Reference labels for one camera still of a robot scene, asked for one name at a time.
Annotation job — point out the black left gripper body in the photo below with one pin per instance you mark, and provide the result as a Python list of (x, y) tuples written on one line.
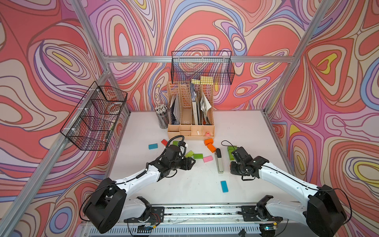
[(183, 164)]

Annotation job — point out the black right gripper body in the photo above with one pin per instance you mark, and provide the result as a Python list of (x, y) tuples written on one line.
[(237, 169)]

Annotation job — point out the green block carried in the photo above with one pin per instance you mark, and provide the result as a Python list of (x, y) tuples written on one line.
[(231, 157)]

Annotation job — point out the green block long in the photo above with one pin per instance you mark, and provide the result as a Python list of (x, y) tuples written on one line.
[(232, 148)]

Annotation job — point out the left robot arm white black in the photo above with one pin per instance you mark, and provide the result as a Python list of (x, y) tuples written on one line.
[(110, 201)]

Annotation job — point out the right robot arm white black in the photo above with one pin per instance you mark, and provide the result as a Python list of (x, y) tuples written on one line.
[(317, 207)]

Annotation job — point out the red wooden block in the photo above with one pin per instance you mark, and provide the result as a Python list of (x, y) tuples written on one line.
[(164, 142)]

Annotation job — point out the light green block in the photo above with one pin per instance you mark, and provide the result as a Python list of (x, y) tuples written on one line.
[(189, 154)]

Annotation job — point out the black white stapler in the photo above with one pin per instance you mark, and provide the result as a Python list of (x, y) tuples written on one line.
[(219, 162)]

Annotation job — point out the green block middle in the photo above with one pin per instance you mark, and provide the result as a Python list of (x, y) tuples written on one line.
[(198, 156)]

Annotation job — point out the teal block front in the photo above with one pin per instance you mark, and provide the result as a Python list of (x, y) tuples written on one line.
[(224, 187)]

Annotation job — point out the pink wooden block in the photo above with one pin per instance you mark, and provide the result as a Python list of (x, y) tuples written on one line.
[(208, 159)]

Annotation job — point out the orange block lower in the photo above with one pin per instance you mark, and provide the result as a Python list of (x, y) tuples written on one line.
[(211, 148)]

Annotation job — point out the orange block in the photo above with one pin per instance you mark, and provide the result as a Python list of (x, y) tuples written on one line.
[(211, 148), (208, 141)]

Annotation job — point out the orange block upper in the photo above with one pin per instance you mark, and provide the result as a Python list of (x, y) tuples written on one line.
[(208, 141)]

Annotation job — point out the clear cup of pencils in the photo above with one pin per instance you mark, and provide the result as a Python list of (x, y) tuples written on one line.
[(162, 113)]

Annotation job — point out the beige desk organizer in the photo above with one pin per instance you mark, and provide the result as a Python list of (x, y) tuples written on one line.
[(191, 110)]

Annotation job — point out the yellow sticky note block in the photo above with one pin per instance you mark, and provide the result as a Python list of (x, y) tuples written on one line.
[(203, 80)]

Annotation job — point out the teal block near left wall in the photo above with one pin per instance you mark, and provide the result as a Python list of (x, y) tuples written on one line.
[(153, 146)]

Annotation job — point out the metal base rail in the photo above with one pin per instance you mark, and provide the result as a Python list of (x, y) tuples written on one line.
[(197, 219)]

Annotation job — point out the left black wire basket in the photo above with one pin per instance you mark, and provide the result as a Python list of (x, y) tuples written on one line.
[(91, 125)]

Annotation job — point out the black wire basket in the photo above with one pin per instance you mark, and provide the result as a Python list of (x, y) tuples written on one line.
[(91, 125), (191, 64)]

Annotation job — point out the back black wire basket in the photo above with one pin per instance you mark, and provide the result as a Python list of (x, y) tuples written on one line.
[(191, 64)]

